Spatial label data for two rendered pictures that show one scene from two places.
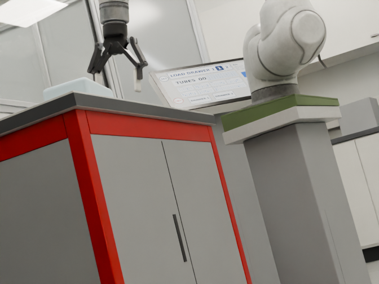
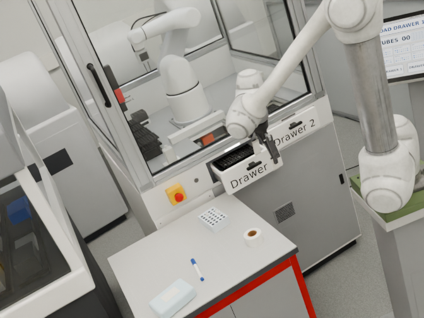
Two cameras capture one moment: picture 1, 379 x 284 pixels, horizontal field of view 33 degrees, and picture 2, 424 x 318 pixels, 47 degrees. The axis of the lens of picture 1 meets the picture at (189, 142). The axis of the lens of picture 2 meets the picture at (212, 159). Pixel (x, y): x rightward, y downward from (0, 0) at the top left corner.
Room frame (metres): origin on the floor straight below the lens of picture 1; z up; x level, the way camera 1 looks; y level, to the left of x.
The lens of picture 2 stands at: (0.60, -1.07, 1.90)
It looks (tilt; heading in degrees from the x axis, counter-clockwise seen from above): 26 degrees down; 50
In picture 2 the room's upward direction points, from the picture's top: 21 degrees counter-clockwise
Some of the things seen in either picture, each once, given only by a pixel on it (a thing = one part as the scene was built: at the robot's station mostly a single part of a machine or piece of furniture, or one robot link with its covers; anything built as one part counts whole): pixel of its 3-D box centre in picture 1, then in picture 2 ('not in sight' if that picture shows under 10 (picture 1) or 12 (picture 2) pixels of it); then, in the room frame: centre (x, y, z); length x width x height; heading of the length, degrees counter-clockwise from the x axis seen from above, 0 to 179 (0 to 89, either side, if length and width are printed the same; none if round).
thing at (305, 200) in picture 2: not in sight; (231, 199); (2.22, 0.84, 0.40); 1.03 x 0.95 x 0.80; 156
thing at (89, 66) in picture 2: not in sight; (100, 86); (1.58, 0.58, 1.45); 0.05 x 0.03 x 0.19; 66
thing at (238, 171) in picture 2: not in sight; (252, 168); (1.93, 0.29, 0.87); 0.29 x 0.02 x 0.11; 156
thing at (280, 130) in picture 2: not in sight; (293, 129); (2.27, 0.29, 0.87); 0.29 x 0.02 x 0.11; 156
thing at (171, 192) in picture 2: not in sight; (176, 194); (1.68, 0.54, 0.88); 0.07 x 0.05 x 0.07; 156
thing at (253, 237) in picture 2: not in sight; (253, 237); (1.62, 0.09, 0.78); 0.07 x 0.07 x 0.04
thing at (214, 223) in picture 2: not in sight; (213, 219); (1.67, 0.35, 0.78); 0.12 x 0.08 x 0.04; 72
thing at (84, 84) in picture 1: (80, 98); (172, 298); (1.25, 0.19, 0.78); 0.15 x 0.10 x 0.04; 169
